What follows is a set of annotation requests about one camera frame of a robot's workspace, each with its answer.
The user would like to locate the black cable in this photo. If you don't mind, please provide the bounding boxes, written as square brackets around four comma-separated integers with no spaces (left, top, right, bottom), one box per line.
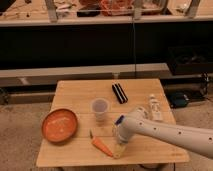
[131,14,138,80]

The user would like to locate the orange ceramic bowl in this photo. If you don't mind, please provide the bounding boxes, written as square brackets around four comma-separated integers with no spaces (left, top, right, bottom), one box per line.
[42,109,78,143]

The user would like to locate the black rectangular block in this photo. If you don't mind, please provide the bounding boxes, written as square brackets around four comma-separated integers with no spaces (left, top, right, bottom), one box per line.
[112,83,128,104]

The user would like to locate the white plastic bottle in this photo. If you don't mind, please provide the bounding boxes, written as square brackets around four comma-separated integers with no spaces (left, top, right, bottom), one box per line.
[149,94,163,122]

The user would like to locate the blue sponge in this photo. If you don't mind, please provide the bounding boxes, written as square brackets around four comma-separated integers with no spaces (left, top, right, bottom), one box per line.
[115,115,124,125]

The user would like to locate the orange pepper with green stem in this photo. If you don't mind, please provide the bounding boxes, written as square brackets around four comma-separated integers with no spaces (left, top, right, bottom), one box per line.
[90,133,113,157]

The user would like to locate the light wooden table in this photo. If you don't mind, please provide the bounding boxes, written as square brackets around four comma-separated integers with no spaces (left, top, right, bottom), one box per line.
[37,79,189,167]

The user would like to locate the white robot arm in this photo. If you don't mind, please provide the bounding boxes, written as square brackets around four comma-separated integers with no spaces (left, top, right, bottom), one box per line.
[115,107,213,159]

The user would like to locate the dark box on floor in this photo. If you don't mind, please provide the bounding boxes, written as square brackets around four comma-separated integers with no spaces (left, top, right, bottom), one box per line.
[168,92,189,108]

